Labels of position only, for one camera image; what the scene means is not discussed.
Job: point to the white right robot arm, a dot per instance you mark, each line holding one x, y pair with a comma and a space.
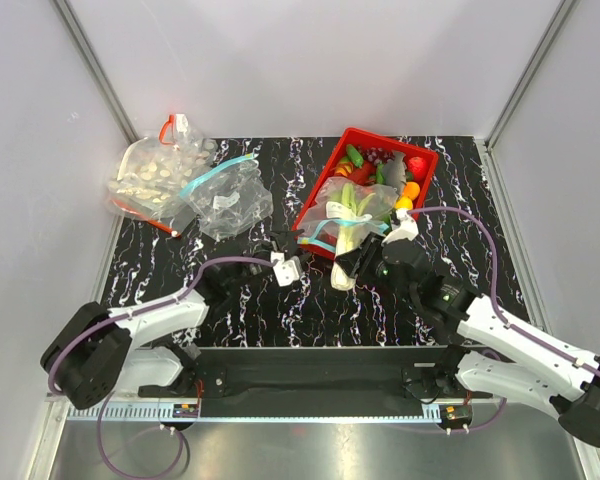
486, 350

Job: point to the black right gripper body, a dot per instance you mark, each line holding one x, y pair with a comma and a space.
371, 260

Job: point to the purple toy grapes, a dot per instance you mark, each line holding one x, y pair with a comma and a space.
377, 155

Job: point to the red zipper clear bag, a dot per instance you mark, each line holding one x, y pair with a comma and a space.
147, 181

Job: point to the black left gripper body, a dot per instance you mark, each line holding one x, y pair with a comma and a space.
252, 273

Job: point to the green toy cucumber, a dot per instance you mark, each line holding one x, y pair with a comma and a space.
355, 156

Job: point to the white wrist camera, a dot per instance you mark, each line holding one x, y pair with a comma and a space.
403, 227
286, 270

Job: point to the blue zipper clear bag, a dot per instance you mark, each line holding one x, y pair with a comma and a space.
380, 208

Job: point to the toy leek green white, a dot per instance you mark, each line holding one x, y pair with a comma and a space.
345, 207

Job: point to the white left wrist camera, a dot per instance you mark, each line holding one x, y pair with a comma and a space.
286, 270

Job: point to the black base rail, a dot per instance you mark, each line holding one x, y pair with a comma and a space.
229, 372

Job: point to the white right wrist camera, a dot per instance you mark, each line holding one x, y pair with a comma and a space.
403, 227

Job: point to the grey toy fish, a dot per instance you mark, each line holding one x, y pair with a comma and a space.
394, 172

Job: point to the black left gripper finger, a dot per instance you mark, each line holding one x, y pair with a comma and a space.
288, 240
264, 249

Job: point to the red toy apple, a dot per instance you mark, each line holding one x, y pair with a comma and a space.
418, 167

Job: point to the orange toy fruit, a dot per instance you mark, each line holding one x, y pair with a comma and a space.
411, 190

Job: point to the red plastic bin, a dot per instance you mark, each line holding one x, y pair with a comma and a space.
321, 240

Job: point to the red toy lobster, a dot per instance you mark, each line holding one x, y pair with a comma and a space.
358, 175

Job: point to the yellow toy lemon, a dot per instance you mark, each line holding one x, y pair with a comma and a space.
404, 203

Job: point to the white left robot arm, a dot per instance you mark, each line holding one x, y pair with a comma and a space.
105, 350

